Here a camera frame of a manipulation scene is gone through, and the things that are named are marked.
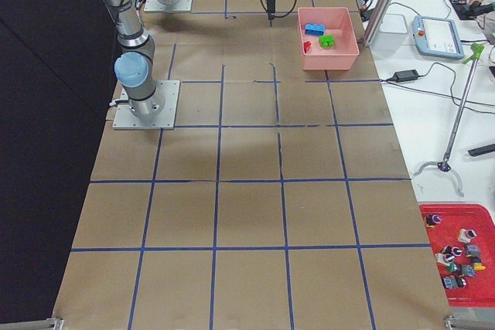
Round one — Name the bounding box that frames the blue toy block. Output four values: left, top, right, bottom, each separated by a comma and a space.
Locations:
304, 23, 326, 36

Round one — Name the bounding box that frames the red toy block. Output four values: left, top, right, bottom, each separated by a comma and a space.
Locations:
303, 41, 312, 53

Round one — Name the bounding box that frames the green toy block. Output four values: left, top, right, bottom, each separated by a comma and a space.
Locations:
318, 35, 336, 49

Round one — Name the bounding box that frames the pink plastic box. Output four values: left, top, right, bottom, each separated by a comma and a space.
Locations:
298, 7, 360, 70

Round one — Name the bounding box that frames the white translucent container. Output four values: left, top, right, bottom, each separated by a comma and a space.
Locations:
372, 13, 408, 52

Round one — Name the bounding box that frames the teach pendant tablet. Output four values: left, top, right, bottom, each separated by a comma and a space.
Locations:
411, 15, 464, 60

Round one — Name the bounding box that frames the black power adapter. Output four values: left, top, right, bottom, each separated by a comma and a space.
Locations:
391, 70, 420, 83

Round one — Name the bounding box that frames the reacher grabber tool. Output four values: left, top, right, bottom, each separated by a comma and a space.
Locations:
413, 43, 484, 197

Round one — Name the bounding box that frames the red plastic tray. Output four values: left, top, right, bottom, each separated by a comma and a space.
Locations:
420, 203, 494, 308

